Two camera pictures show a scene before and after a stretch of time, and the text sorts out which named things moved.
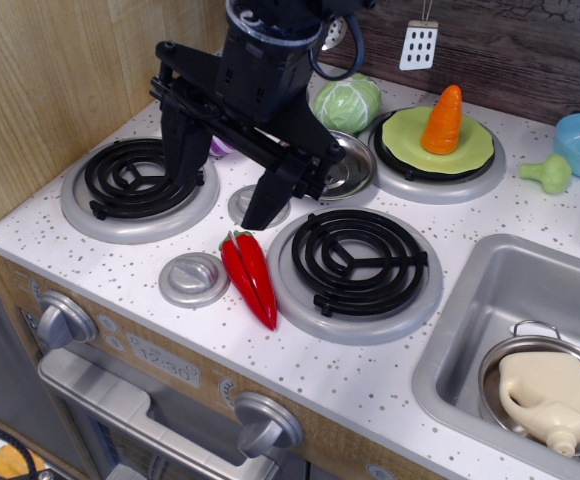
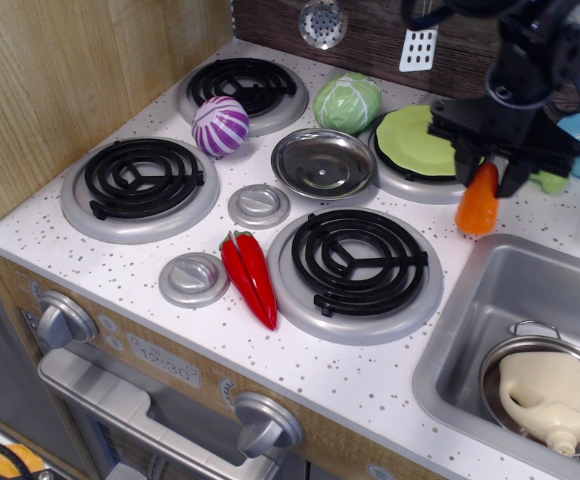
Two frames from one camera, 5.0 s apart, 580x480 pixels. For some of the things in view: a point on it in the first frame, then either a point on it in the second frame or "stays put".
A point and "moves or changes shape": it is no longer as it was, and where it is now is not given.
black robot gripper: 252,94 to 512,120
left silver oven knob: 62,320 stays put
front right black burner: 354,276 stays put
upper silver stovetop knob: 240,198 stays put
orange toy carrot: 442,130 moves or changes shape
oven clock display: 163,361 stays put
